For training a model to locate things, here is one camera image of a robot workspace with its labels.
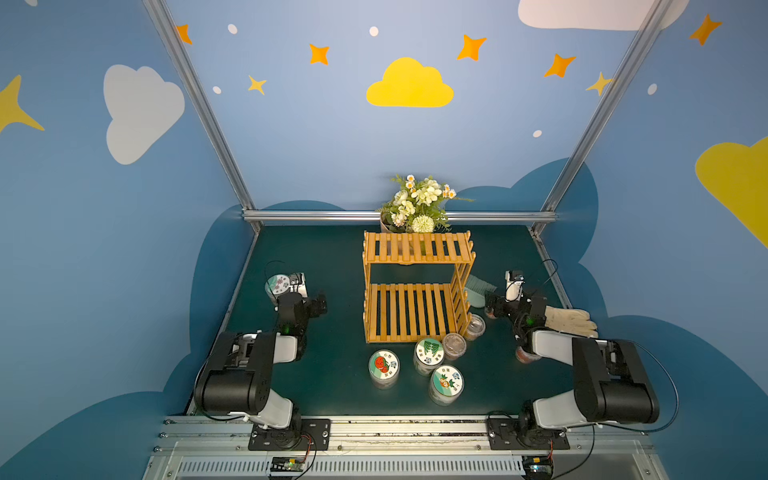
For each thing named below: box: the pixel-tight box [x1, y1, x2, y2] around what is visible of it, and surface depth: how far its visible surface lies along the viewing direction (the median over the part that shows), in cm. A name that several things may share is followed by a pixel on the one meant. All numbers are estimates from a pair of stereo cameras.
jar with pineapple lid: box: [429, 365, 465, 406], surface depth 77 cm
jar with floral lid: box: [265, 274, 291, 303], surface depth 95 cm
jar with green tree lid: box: [413, 337, 445, 376], surface depth 82 cm
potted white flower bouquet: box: [376, 174, 474, 234], surface depth 88 cm
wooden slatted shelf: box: [362, 230, 477, 344], surface depth 93 cm
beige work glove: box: [544, 305, 598, 338], surface depth 97 cm
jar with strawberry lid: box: [368, 349, 401, 389], surface depth 80 cm
